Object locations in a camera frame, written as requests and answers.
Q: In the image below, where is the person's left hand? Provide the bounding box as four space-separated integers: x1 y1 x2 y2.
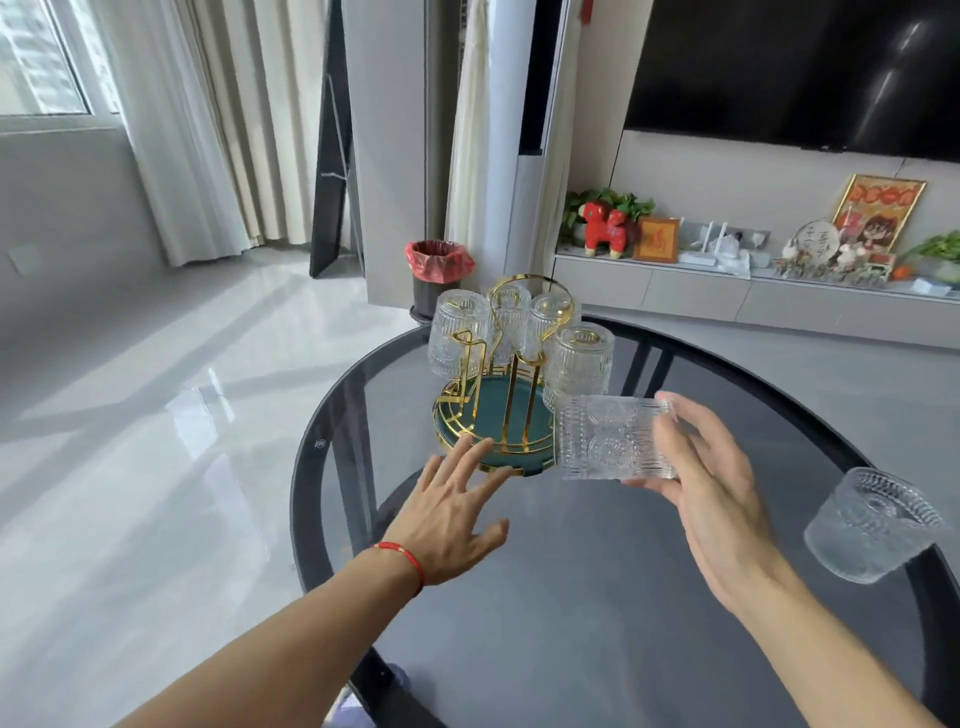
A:
380 434 517 588

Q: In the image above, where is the person's right hand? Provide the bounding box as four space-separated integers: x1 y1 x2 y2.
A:
624 389 802 618

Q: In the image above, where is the gold green cup rack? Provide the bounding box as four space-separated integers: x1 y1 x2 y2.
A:
431 273 583 478

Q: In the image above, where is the clear embossed glass cup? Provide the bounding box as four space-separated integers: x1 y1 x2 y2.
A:
487 283 534 361
541 322 616 414
803 466 948 586
427 288 493 380
524 292 580 361
554 395 680 483

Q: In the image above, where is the person's left forearm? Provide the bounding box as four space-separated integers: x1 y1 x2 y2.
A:
112 554 421 728

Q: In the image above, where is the round black glass table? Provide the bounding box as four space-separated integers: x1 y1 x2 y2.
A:
290 314 960 728

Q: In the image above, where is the grey television cabinet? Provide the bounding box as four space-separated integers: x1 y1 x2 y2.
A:
551 251 960 352

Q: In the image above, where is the black trash bin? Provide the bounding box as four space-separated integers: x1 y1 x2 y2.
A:
408 275 451 325

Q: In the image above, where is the white crumpled tissue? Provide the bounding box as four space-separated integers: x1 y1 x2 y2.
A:
712 236 753 280

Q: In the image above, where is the white router with antennas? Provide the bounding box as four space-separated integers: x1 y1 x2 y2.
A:
678 221 730 269

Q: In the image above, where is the row of small figurines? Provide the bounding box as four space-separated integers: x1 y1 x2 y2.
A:
772 243 898 290

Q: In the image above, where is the bin with red bag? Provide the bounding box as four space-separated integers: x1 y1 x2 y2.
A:
404 239 476 286

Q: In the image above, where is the round white decorative plate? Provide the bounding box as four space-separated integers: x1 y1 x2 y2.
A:
792 218 841 264

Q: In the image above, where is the red horse toy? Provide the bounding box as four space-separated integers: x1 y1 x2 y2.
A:
577 200 631 260

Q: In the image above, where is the white standing air conditioner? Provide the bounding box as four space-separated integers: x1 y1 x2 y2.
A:
479 0 586 294

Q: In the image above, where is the small green potted plant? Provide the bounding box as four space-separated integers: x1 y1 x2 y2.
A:
560 187 656 245

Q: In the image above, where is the gold framed cartoon picture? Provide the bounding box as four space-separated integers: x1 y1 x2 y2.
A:
830 173 928 256

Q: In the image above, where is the wide green potted plant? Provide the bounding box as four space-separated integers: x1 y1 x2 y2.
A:
903 230 960 286

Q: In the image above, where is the black marble panel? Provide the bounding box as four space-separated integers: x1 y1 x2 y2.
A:
309 0 365 280

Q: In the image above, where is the cream hanging fabric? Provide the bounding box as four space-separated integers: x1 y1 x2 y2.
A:
443 0 496 256

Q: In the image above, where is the beige curtain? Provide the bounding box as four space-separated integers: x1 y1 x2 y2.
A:
191 0 331 249

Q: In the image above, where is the white sheer curtain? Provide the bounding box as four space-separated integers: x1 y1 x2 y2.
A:
89 0 253 269

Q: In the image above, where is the white framed window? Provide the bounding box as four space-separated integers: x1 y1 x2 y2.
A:
0 0 121 136

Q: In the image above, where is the red string bracelet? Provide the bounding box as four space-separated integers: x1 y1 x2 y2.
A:
368 540 427 598

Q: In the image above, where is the grey wall socket panel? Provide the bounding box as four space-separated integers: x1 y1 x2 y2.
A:
678 219 772 270

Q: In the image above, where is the small wooden picture frame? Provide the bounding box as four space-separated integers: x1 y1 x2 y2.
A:
632 217 682 265

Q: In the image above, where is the black wall television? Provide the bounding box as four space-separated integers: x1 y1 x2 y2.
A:
623 0 960 165

